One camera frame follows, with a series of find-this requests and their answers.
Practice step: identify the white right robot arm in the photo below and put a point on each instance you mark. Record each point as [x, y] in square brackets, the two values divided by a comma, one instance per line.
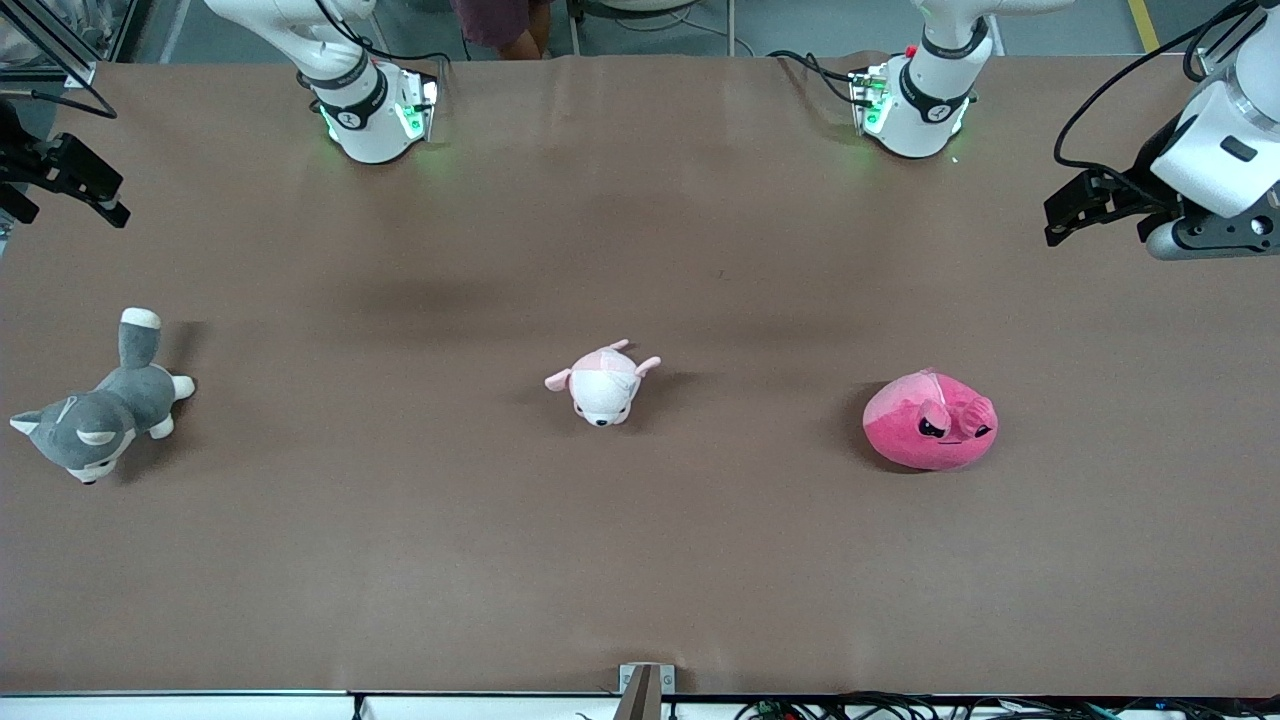
[365, 120]

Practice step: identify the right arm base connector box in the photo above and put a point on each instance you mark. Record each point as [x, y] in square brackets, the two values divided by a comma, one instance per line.
[418, 105]

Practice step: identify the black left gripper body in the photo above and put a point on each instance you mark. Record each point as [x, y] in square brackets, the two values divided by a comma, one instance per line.
[1137, 195]

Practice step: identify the metal table edge bracket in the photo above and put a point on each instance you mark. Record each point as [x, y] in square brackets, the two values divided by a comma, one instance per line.
[645, 685]

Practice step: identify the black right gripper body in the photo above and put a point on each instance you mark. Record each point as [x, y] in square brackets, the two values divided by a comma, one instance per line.
[30, 163]

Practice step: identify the grey husky plush toy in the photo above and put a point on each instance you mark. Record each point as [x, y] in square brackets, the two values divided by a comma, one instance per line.
[105, 415]

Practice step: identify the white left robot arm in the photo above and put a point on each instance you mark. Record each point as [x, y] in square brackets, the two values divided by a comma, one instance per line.
[930, 100]

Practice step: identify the white chair base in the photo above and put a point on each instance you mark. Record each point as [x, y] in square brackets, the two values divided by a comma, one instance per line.
[650, 25]

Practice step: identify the white and pink plush puppy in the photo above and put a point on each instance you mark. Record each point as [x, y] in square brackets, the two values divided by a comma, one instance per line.
[603, 385]

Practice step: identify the aluminium frame post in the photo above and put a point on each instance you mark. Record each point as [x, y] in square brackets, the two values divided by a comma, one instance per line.
[60, 45]
[1225, 50]

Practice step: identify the person standing behind table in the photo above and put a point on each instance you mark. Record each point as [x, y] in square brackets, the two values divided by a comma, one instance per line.
[505, 25]

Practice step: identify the round pink plush toy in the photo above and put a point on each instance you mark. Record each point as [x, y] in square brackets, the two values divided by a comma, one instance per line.
[925, 425]

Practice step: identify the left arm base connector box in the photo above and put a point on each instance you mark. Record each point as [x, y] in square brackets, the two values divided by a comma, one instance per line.
[868, 100]

